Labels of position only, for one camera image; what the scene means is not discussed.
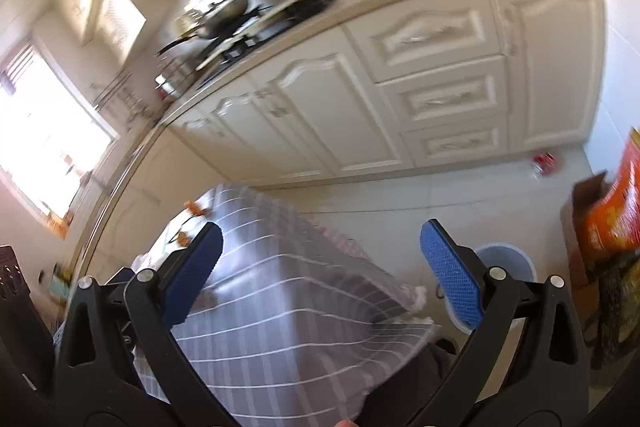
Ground brown cardboard box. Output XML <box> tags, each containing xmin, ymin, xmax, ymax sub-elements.
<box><xmin>560</xmin><ymin>172</ymin><xmax>608</xmax><ymax>293</ymax></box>

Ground cream cabinet drawer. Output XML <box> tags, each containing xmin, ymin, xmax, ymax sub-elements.
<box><xmin>345</xmin><ymin>0</ymin><xmax>503</xmax><ymax>82</ymax></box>
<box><xmin>400</xmin><ymin>117</ymin><xmax>508</xmax><ymax>168</ymax></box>
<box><xmin>377</xmin><ymin>57</ymin><xmax>508</xmax><ymax>132</ymax></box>

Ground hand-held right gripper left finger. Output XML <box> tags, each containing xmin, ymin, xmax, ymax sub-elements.
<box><xmin>52</xmin><ymin>222</ymin><xmax>236</xmax><ymax>427</ymax></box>

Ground orange printed bag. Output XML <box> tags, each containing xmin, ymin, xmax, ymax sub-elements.
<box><xmin>582</xmin><ymin>129</ymin><xmax>640</xmax><ymax>263</ymax></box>

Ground grey checked tablecloth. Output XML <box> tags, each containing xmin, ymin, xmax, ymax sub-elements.
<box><xmin>52</xmin><ymin>182</ymin><xmax>441</xmax><ymax>427</ymax></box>

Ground dark cloth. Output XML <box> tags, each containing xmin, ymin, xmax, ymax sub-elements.
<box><xmin>365</xmin><ymin>337</ymin><xmax>461</xmax><ymax>427</ymax></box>

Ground pale blue trash bin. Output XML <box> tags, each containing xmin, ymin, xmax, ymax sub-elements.
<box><xmin>440</xmin><ymin>244</ymin><xmax>538</xmax><ymax>338</ymax></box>

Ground wall utensil rack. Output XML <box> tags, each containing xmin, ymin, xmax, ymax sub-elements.
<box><xmin>92</xmin><ymin>72</ymin><xmax>151</xmax><ymax>122</ymax></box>

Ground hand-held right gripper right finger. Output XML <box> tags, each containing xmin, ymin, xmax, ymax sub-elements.
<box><xmin>400</xmin><ymin>219</ymin><xmax>593</xmax><ymax>427</ymax></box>

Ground kitchen window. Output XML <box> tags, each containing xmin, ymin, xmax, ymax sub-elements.
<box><xmin>0</xmin><ymin>42</ymin><xmax>118</xmax><ymax>228</ymax></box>

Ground black perforated plastic object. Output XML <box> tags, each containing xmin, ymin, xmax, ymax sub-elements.
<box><xmin>0</xmin><ymin>244</ymin><xmax>53</xmax><ymax>358</ymax></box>

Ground cream lattice vent cover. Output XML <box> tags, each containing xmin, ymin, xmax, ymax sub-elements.
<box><xmin>87</xmin><ymin>0</ymin><xmax>148</xmax><ymax>52</ymax></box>

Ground black gas stove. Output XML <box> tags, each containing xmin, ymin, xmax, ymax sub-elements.
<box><xmin>192</xmin><ymin>0</ymin><xmax>341</xmax><ymax>90</ymax></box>

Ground steel wok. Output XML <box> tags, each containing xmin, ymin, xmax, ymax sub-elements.
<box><xmin>159</xmin><ymin>0</ymin><xmax>261</xmax><ymax>56</ymax></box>

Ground dark patterned bag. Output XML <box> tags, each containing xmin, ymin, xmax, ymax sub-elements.
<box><xmin>585</xmin><ymin>252</ymin><xmax>640</xmax><ymax>370</ymax></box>

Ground cream kitchen base cabinets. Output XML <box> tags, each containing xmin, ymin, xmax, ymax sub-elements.
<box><xmin>82</xmin><ymin>0</ymin><xmax>606</xmax><ymax>288</ymax></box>

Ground red drink can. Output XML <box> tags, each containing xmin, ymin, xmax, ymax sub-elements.
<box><xmin>531</xmin><ymin>152</ymin><xmax>557</xmax><ymax>178</ymax></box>

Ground steel stock pot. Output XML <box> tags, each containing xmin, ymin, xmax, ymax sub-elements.
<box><xmin>154</xmin><ymin>74</ymin><xmax>183</xmax><ymax>100</ymax></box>

